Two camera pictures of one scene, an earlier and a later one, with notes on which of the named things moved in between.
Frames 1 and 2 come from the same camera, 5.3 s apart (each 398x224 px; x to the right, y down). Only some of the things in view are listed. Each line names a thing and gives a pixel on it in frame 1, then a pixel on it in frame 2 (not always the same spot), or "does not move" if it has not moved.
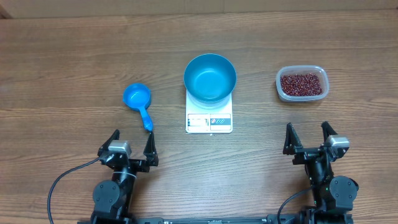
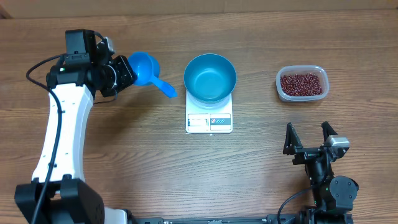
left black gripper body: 138,166 -> 120,76
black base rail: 242,219 does not move
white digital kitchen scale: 217,120 does not move
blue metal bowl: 209,79 does not move
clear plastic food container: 300,83 does not move
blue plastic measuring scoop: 137,96 -> 147,68
